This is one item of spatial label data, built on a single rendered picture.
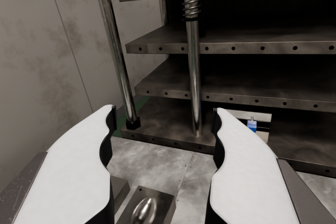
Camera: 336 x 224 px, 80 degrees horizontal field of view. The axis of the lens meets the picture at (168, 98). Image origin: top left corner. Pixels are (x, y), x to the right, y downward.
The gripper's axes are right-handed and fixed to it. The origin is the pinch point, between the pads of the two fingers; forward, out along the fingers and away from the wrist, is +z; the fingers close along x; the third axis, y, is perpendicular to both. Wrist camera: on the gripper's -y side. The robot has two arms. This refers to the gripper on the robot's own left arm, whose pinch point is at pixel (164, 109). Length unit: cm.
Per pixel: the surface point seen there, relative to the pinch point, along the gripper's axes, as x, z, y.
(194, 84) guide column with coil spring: 13, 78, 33
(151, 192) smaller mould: -5, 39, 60
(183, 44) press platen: 7, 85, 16
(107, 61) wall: -78, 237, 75
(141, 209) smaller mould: -8, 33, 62
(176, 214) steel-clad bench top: 5, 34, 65
